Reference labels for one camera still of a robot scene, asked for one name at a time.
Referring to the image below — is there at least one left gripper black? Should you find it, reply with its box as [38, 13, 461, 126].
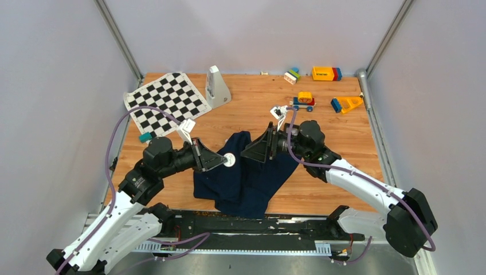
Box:
[159, 136, 228, 178]

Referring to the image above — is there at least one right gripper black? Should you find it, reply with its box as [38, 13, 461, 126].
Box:
[240, 123, 309, 163]

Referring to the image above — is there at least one navy blue garment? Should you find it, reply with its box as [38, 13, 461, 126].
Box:
[193, 131, 299, 219]

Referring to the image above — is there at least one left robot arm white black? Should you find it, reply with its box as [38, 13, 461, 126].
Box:
[46, 137, 236, 274]

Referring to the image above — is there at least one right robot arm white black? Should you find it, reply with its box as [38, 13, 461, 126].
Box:
[241, 120, 438, 258]

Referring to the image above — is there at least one white metronome-shaped object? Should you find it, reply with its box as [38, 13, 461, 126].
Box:
[205, 65, 232, 109]

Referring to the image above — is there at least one teal block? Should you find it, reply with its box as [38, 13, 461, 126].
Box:
[139, 132, 152, 143]

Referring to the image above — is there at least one toy car with yellow top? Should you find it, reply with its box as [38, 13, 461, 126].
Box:
[289, 91, 316, 112]

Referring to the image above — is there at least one checkerboard calibration mat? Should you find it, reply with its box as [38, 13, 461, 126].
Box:
[124, 73, 212, 138]

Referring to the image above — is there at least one white green blue brick stack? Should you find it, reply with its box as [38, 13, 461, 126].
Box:
[284, 67, 301, 85]

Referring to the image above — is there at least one orange blue toy ramp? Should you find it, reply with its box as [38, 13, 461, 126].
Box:
[331, 96, 364, 114]

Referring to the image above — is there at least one yellow red blue brick box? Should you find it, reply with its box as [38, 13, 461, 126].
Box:
[312, 66, 342, 81]

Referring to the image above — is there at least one grey metal pipe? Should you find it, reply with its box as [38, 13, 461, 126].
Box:
[356, 69, 373, 111]

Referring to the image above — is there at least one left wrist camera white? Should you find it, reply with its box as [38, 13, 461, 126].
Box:
[176, 119, 196, 144]

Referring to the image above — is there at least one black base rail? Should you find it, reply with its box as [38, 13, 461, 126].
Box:
[155, 210, 365, 252]

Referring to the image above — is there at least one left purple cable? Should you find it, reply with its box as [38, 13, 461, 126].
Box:
[54, 106, 211, 275]

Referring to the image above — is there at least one purple cable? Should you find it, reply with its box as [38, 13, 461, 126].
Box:
[54, 106, 211, 275]
[284, 107, 437, 265]

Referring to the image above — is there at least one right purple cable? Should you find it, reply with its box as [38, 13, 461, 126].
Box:
[284, 107, 437, 265]

